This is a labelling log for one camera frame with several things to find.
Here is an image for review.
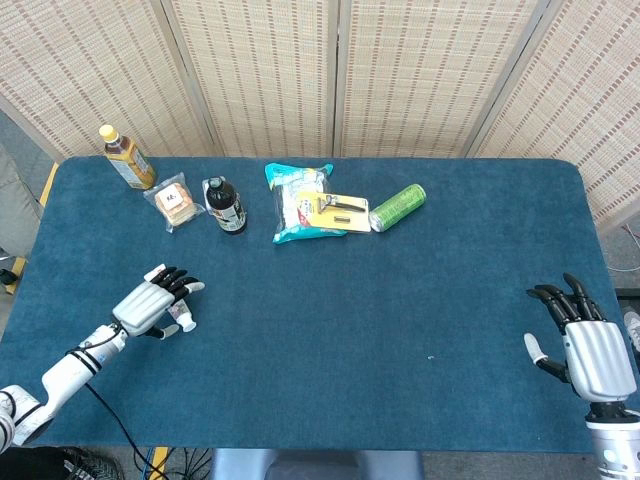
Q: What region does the bagged bread in clear wrapper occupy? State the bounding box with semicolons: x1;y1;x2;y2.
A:
142;172;207;235

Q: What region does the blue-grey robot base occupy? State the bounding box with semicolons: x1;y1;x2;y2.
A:
209;448;426;480

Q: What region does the person in grey clothes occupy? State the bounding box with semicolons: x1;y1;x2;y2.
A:
0;144;44;259

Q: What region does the woven bamboo folding screen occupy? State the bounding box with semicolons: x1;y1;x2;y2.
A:
0;0;640;236

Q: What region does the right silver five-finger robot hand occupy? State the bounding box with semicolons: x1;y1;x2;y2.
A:
524;272;640;401

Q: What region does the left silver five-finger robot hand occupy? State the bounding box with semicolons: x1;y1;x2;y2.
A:
111;266;207;340

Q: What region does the blue table mat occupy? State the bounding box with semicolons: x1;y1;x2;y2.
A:
0;156;640;455

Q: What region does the razor on yellow card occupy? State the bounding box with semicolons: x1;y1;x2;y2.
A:
295;191;373;234

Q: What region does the teal wet wipes pack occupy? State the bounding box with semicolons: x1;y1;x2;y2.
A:
264;162;350;245

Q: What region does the yellow-capped tea bottle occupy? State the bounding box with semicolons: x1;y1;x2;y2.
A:
98;124;158;191

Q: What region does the green drink can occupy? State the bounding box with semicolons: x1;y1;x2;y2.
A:
368;183;428;233

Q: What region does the white shoe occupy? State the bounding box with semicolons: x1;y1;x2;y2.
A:
623;310;640;352

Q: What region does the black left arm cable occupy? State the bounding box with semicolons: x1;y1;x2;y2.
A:
64;324;164;480

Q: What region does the black mesh object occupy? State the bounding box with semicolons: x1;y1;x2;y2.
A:
47;447;124;480

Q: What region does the dark glass sauce bottle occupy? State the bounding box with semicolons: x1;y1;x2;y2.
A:
202;175;248;235

